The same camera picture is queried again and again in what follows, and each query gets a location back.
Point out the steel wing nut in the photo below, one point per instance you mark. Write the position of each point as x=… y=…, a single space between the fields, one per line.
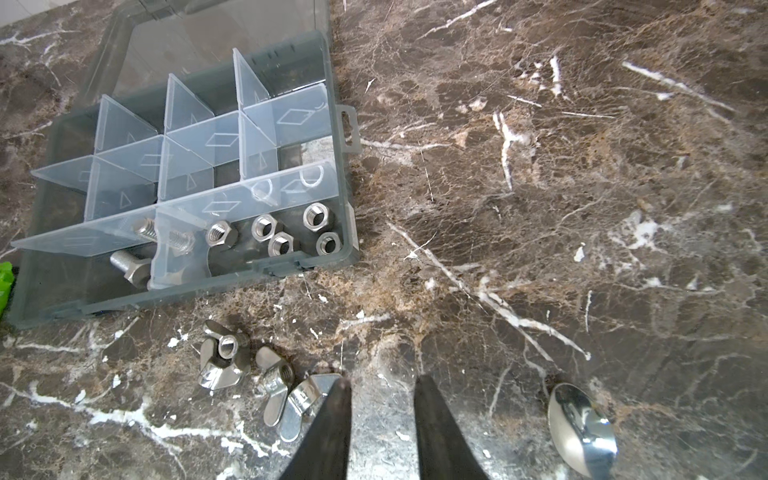
x=275 y=380
x=302 y=401
x=224 y=357

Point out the steel hex bolt upright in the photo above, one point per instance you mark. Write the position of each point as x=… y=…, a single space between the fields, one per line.
x=181 y=243

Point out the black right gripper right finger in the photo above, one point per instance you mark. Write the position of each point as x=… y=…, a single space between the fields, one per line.
x=443 y=452

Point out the steel hex nut in box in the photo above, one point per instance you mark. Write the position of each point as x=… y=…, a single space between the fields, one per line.
x=222 y=234

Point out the clear plastic organizer box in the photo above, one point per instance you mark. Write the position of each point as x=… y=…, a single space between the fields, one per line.
x=194 y=112

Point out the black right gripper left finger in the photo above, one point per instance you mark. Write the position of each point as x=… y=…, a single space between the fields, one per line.
x=324 y=452

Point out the steel hex nut bright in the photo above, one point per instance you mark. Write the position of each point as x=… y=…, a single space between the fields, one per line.
x=328 y=243

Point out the green plastic object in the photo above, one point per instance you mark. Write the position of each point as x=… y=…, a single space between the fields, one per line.
x=7 y=279

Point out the pink handled metal spoon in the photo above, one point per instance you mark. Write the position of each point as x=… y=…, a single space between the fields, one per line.
x=582 y=434

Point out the steel hex bolt left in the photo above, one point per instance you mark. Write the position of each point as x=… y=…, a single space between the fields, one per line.
x=136 y=271

